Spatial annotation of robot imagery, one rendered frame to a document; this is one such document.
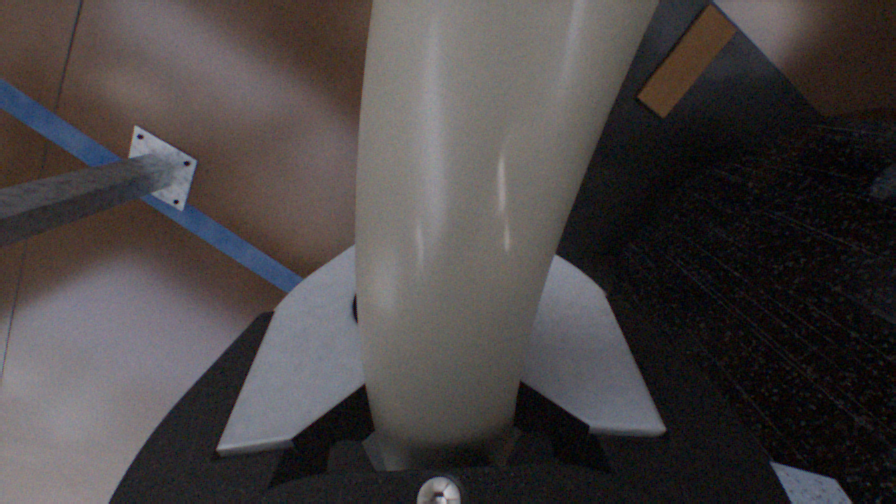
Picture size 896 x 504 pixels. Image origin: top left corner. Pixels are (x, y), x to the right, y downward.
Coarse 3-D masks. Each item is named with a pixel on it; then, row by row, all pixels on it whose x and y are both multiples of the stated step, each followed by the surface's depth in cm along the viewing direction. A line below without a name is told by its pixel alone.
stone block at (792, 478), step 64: (832, 128) 64; (704, 192) 85; (768, 192) 69; (832, 192) 58; (640, 256) 94; (704, 256) 76; (768, 256) 63; (832, 256) 54; (704, 320) 68; (768, 320) 58; (832, 320) 50; (768, 384) 53; (832, 384) 46; (768, 448) 49; (832, 448) 43
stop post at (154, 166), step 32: (128, 160) 94; (160, 160) 102; (192, 160) 102; (0, 192) 66; (32, 192) 70; (64, 192) 74; (96, 192) 80; (128, 192) 91; (160, 192) 107; (0, 224) 63; (32, 224) 69; (64, 224) 76
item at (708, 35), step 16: (704, 16) 79; (720, 16) 79; (688, 32) 81; (704, 32) 81; (720, 32) 80; (688, 48) 82; (704, 48) 82; (720, 48) 82; (672, 64) 84; (688, 64) 84; (704, 64) 84; (656, 80) 86; (672, 80) 86; (688, 80) 85; (640, 96) 88; (656, 96) 88; (672, 96) 87; (656, 112) 89
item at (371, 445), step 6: (366, 438) 77; (372, 438) 78; (366, 444) 76; (372, 444) 77; (378, 444) 78; (366, 450) 75; (372, 450) 76; (378, 450) 77; (372, 456) 75; (378, 456) 76; (372, 462) 74; (378, 462) 74; (378, 468) 73; (384, 468) 74
